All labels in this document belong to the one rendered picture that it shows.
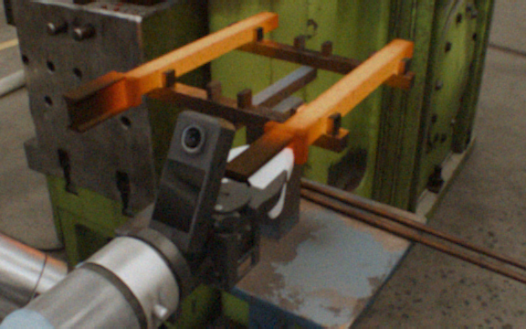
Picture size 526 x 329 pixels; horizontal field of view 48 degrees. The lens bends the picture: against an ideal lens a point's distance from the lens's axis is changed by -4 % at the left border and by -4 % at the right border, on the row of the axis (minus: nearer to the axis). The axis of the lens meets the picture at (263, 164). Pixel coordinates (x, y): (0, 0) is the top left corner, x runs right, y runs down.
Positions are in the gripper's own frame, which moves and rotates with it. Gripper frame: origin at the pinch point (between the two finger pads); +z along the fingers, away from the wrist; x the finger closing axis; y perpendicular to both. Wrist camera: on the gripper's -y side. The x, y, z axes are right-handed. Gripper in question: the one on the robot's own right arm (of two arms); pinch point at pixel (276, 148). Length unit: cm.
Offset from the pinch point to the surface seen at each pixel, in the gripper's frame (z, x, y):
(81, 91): -3.3, -24.4, -1.9
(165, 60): 11.6, -24.2, -0.8
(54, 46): 33, -74, 13
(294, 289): 8.6, -1.8, 26.4
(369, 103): 92, -26, 37
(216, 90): 9.2, -14.0, 0.4
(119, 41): 33, -55, 8
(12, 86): 42, -106, 32
